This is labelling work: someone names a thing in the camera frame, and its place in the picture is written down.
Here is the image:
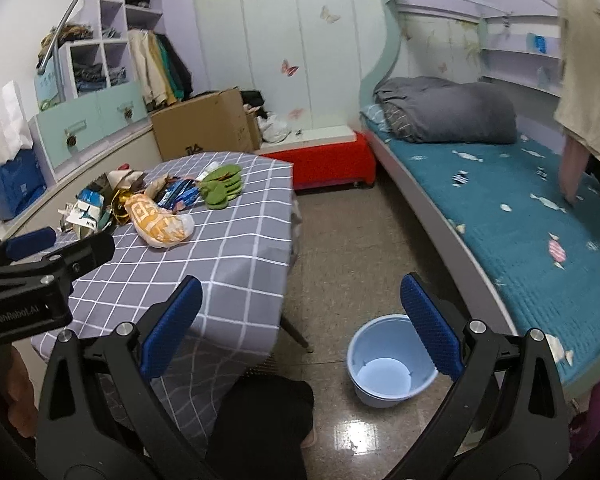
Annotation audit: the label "white medicine box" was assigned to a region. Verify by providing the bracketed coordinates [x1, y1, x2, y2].
[58, 188, 105, 240]

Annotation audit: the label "brown paper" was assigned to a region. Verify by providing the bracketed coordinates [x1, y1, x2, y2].
[106, 169, 145, 191]

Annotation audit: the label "yellow patterned snack bag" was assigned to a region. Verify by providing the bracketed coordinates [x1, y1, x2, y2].
[124, 194, 195, 249]

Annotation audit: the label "blue snack wrapper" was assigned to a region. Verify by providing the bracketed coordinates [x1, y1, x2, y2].
[155, 179, 199, 212]

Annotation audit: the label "green felt leaf stack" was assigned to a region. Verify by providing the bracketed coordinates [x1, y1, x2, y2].
[197, 164, 242, 210]

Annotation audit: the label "person's left hand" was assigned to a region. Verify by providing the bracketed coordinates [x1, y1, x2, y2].
[5, 347, 38, 438]

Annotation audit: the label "blue shopping bag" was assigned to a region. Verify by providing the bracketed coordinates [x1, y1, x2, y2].
[0, 150, 46, 222]

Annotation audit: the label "white paper bag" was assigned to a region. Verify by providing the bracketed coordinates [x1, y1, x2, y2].
[0, 80, 33, 166]

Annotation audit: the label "light blue plastic bucket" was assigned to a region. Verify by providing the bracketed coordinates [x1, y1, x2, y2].
[347, 314, 438, 408]

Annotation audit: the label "person's black trouser leg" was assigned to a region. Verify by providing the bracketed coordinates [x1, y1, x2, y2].
[204, 374, 314, 479]

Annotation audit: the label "teal bed mattress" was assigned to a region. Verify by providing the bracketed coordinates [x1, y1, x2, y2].
[366, 120, 600, 391]

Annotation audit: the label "lilac shelf cabinet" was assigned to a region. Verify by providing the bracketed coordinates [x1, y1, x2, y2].
[33, 0, 162, 177]

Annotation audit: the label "grey checked tablecloth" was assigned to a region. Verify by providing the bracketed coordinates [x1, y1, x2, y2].
[31, 150, 296, 453]

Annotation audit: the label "hanging clothes on rack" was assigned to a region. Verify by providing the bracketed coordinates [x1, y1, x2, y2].
[128, 29, 193, 112]

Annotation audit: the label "large cardboard box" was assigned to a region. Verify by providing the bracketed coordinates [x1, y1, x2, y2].
[150, 88, 254, 162]

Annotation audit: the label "metal stair handrail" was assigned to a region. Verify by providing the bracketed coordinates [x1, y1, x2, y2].
[36, 0, 80, 75]

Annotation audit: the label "white plastic bag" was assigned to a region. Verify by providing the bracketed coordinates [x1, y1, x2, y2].
[257, 114, 291, 144]

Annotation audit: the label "red covered bench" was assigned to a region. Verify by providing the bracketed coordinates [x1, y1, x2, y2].
[264, 132, 376, 191]

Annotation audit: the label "beige hanging sweater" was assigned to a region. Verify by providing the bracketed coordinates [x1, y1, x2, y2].
[555, 0, 600, 156]

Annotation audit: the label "grey folded duvet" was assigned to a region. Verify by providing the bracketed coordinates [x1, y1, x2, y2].
[374, 76, 517, 145]

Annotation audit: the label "white bed frame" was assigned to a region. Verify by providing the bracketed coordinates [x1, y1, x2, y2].
[364, 130, 518, 335]

